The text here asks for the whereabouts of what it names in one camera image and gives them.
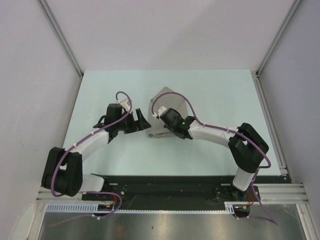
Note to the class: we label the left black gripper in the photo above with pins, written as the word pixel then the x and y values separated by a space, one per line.
pixel 140 124

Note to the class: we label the grey cloth napkin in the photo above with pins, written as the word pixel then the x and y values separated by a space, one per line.
pixel 177 111

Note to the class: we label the aluminium front rail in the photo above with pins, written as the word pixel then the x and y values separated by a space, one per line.
pixel 283 193

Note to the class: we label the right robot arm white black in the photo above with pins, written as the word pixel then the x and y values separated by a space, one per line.
pixel 245 144

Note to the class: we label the right aluminium frame post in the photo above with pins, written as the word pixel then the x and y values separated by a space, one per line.
pixel 294 8

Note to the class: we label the aluminium frame post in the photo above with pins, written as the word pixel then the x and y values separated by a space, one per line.
pixel 55 26
pixel 294 8

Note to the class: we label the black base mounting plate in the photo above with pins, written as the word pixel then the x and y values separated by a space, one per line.
pixel 184 202

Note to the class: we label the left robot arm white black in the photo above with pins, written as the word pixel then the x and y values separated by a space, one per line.
pixel 63 172

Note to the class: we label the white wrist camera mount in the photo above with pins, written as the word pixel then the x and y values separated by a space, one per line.
pixel 125 102
pixel 160 112

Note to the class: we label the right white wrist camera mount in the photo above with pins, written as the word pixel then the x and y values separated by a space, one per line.
pixel 160 112

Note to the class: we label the white slotted cable duct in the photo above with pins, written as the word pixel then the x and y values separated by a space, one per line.
pixel 100 208

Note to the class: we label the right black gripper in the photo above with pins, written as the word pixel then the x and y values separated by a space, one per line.
pixel 169 127

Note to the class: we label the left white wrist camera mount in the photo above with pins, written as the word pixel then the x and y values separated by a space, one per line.
pixel 125 102

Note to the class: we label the left aluminium frame post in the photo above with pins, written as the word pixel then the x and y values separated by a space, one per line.
pixel 55 26

